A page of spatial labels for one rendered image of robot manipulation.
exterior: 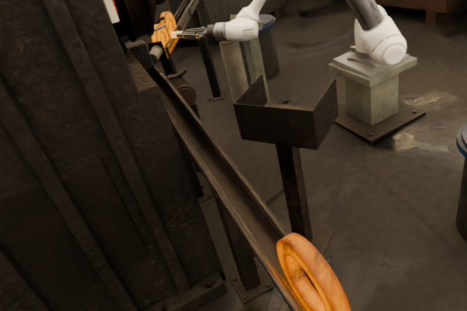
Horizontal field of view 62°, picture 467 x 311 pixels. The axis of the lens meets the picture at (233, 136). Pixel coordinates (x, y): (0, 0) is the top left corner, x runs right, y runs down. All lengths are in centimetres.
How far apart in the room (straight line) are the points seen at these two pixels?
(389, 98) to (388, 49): 49
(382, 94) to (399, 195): 61
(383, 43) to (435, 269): 94
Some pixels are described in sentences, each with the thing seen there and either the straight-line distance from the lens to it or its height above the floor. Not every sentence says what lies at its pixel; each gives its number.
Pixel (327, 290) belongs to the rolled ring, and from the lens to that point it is 68.
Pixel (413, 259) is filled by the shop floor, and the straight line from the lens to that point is 164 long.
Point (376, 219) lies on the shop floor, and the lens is 177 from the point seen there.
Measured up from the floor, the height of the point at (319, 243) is 1.
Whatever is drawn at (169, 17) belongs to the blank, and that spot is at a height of 77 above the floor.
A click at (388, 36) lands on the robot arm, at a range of 188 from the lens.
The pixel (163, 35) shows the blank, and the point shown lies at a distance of 212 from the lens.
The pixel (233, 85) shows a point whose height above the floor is 25.
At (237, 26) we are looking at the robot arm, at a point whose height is 72.
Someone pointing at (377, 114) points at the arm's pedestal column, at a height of 8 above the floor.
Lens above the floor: 128
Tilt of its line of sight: 32 degrees down
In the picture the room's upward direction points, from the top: 14 degrees counter-clockwise
